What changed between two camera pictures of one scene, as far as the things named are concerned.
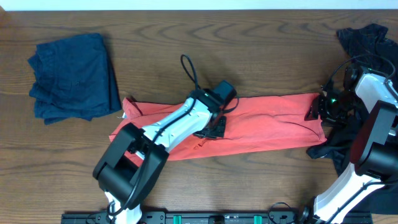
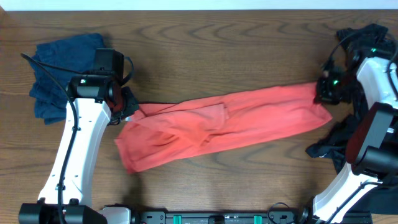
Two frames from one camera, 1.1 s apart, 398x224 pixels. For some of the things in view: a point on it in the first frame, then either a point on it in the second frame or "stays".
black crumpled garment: (367, 45) stays
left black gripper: (214, 129) → (129, 104)
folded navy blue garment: (73, 79) stays
